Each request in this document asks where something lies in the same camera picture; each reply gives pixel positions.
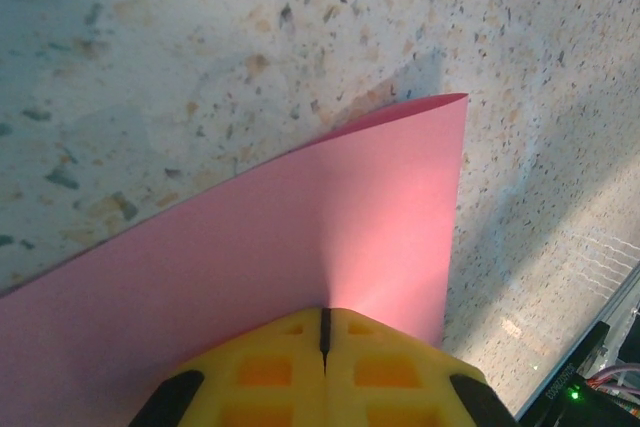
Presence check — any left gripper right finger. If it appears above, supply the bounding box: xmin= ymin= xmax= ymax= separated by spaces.
xmin=323 ymin=306 xmax=519 ymax=427

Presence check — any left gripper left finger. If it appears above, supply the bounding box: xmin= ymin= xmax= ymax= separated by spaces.
xmin=127 ymin=306 xmax=327 ymax=427

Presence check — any pink square paper sheet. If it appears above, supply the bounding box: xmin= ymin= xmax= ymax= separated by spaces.
xmin=0 ymin=92 xmax=470 ymax=427

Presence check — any black electronics box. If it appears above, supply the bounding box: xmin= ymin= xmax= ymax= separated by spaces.
xmin=517 ymin=261 xmax=640 ymax=427

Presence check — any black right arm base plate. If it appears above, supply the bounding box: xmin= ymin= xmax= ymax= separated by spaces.
xmin=519 ymin=321 xmax=640 ymax=427

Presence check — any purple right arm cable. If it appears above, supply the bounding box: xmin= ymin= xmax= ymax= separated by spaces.
xmin=587 ymin=364 xmax=640 ymax=391

